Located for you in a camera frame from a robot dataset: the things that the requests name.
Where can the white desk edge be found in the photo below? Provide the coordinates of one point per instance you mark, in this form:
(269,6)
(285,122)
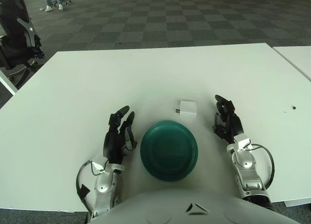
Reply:
(6,81)

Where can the seated person legs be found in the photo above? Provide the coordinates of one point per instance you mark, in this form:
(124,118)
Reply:
(48,0)

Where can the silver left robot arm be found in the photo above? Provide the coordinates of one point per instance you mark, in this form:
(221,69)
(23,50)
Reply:
(104,182)

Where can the grey robot torso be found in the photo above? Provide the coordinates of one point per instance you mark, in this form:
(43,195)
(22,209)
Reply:
(155,209)

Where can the green plate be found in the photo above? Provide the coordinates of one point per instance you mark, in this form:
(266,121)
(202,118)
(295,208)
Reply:
(170,153)

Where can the white charger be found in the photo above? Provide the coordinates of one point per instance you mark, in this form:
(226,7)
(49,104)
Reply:
(188,108)

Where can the black office chair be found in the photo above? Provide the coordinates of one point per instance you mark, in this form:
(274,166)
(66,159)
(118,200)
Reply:
(14,39)

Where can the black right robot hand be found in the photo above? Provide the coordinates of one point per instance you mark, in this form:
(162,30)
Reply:
(233,126)

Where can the white side table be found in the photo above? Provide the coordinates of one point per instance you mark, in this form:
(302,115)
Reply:
(298,58)

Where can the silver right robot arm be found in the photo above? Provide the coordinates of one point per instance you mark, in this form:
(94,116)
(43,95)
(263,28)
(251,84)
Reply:
(245,165)

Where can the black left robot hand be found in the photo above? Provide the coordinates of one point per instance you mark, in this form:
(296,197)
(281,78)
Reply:
(113,143)

